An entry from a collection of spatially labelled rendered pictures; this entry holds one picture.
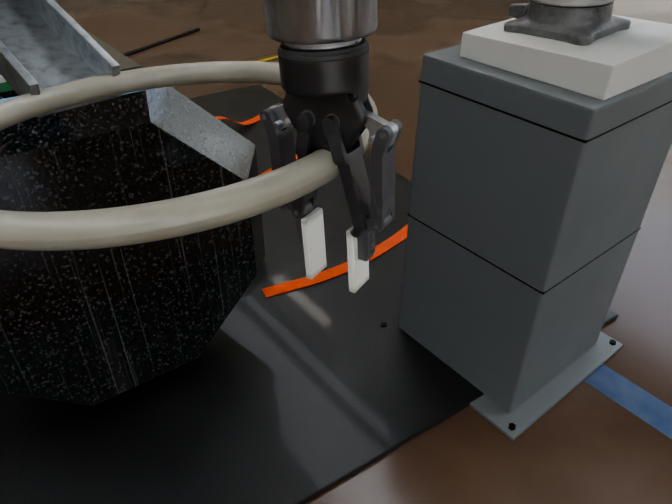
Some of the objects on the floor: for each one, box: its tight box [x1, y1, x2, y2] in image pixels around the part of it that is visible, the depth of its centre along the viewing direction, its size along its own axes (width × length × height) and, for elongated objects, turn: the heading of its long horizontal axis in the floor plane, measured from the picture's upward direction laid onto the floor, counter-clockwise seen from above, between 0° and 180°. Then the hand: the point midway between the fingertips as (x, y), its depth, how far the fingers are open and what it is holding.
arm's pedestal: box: [381, 44, 672, 441], centre depth 140 cm, size 50×50×80 cm
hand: (335, 251), depth 56 cm, fingers closed on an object, 4 cm apart
